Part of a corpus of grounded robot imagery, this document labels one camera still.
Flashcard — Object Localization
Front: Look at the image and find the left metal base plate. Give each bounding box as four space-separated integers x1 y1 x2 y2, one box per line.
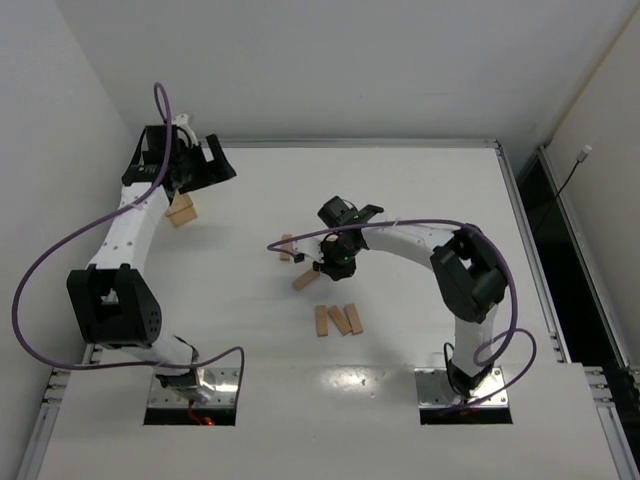
147 368 239 408

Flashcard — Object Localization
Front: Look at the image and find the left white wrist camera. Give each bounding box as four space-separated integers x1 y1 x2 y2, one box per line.
172 113 198 146

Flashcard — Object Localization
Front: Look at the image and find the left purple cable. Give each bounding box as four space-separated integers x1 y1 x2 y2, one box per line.
10 82 246 371

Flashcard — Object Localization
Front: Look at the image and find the purple cable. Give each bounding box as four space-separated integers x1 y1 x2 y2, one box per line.
268 217 537 414
10 82 246 371

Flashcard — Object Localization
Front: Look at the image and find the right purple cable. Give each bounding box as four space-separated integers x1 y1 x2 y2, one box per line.
268 217 537 414

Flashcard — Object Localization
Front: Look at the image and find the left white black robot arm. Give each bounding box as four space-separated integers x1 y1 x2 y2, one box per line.
66 125 236 391

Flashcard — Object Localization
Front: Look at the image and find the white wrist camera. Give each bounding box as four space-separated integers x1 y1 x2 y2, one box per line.
291 238 324 264
172 113 198 146

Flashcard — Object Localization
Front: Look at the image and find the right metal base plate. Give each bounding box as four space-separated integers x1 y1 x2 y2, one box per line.
414 367 509 410

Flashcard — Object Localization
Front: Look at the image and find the metal base plate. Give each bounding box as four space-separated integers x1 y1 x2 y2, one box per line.
147 368 239 408
414 367 509 410

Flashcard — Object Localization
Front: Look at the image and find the wood block row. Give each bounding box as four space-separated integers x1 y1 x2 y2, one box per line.
328 305 352 336
344 304 363 335
314 305 329 337

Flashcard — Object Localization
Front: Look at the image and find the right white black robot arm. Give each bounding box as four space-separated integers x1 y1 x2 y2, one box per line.
313 196 508 398

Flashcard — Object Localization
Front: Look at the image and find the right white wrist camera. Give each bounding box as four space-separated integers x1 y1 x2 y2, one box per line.
291 238 324 264

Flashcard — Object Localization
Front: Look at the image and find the wood block diagonal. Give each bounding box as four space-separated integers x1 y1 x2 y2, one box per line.
292 269 320 291

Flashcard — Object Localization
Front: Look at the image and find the black wall cable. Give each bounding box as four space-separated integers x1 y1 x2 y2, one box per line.
529 145 593 236

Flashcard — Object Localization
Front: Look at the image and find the wooden block box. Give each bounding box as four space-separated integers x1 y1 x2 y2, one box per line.
165 193 198 228

